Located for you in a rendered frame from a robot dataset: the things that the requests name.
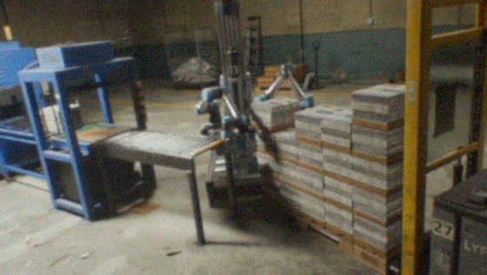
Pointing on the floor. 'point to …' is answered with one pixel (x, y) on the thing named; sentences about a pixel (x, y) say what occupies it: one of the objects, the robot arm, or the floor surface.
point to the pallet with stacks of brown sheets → (278, 75)
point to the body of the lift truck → (459, 230)
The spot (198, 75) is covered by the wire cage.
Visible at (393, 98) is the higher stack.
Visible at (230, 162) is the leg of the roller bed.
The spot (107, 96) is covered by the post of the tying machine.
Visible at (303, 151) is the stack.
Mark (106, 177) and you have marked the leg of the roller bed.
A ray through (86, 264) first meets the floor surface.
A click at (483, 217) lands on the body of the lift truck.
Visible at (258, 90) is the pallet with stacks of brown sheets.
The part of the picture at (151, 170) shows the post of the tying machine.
